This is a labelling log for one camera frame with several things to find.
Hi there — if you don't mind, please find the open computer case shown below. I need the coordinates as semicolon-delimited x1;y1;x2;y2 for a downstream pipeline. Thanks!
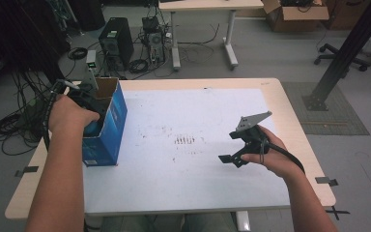
141;15;167;66

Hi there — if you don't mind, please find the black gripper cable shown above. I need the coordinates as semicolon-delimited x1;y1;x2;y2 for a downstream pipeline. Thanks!
42;79;82;151
264;141;306;175

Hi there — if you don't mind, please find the person's left hand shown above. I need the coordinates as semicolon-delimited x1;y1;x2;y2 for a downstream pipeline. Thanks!
47;94;101;137

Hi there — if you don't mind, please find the grey floor mat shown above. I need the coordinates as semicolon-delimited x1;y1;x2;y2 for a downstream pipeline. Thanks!
281;81;371;136

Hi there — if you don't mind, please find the bundle of black floor cables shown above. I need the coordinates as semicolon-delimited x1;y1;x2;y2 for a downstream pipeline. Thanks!
0;69;59;157

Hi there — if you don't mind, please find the black cable coil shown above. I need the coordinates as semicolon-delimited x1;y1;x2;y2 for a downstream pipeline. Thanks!
67;46;89;61
128;58;150;74

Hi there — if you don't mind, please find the open brown cardboard box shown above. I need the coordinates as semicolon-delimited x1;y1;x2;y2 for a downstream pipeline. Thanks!
262;0;330;33

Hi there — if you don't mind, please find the wooden table with white legs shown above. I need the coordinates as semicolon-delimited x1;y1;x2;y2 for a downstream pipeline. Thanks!
157;0;265;72

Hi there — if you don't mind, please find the white table leg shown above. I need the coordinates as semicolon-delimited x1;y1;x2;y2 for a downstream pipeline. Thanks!
236;211;251;232

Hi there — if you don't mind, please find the small grey power supply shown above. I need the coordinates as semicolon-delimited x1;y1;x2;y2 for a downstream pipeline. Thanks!
86;49;98;73

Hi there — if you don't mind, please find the blue cardboard box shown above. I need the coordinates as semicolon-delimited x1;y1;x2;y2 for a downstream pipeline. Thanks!
81;76;128;167

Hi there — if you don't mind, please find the closed brown cardboard box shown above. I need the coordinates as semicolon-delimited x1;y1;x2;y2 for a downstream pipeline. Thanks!
322;0;371;32

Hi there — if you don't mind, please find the black computer tower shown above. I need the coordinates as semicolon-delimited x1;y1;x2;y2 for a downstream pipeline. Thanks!
99;17;135;71

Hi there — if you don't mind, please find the person's right hand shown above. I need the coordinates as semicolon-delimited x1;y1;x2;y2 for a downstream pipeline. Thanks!
240;125;304;180

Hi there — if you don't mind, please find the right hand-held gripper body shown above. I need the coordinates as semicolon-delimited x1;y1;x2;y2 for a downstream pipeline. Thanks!
229;110;273;159

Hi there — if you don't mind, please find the black metal post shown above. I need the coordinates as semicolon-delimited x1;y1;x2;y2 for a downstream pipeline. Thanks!
301;0;371;112

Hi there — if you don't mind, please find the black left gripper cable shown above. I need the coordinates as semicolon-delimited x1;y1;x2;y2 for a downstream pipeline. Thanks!
42;79;82;151

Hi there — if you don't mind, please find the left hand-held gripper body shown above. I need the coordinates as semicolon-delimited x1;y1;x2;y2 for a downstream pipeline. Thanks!
67;69;109;123

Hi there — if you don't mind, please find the white table mat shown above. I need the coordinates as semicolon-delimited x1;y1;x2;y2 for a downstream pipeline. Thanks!
82;88;292;217

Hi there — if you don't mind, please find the black tape strip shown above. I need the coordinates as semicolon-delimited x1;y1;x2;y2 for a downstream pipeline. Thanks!
314;176;339;188
14;165;40;178

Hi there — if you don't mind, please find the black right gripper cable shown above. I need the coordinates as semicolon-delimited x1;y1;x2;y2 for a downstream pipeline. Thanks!
264;141;306;175

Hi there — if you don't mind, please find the black office chair base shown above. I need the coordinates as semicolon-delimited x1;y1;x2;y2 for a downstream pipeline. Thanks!
313;43;371;73

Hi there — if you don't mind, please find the black tape cross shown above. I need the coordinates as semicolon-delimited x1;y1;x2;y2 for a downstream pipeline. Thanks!
325;206;352;221

